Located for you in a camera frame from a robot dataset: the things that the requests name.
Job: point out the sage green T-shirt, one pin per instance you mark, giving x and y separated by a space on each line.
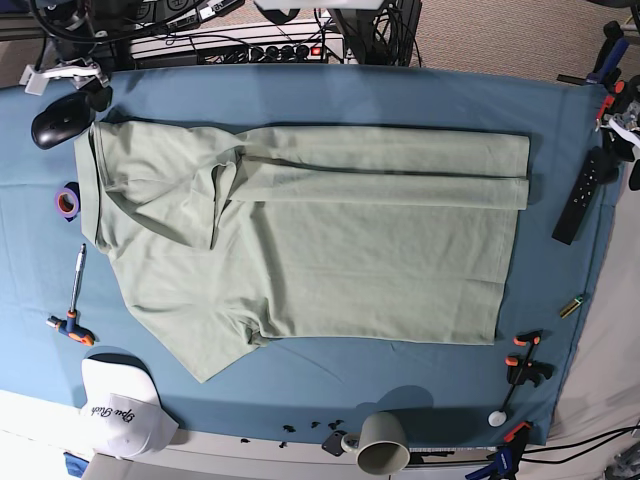
223 242

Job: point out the blue orange clamp bottom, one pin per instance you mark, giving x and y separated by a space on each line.
504 463

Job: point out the black orange bar clamp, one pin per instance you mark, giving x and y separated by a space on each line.
521 369

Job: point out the small brass green stick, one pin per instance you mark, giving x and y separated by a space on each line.
571 307

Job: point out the blue table cloth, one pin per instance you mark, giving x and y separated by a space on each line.
293 389

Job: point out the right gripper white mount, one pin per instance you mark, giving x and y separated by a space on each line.
80 73

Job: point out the white baseball cap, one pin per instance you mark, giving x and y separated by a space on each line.
123 416

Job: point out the black remote control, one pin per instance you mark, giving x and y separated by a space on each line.
589 178

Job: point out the small dark square plate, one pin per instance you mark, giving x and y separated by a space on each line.
333 444

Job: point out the grey green mug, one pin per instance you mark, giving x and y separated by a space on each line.
381 447

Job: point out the purple tape roll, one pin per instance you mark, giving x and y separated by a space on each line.
68 202

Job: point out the orange handled T wrench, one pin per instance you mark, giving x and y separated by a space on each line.
69 326

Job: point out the black orange clamp top right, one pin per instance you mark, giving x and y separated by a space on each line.
623 93

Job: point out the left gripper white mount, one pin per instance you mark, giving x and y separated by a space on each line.
617 146

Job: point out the black computer mouse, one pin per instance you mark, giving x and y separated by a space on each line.
62 120

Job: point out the blue handled clamp top right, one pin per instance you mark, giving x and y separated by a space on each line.
605 71

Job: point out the black power strip red switch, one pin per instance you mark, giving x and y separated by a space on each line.
278 53

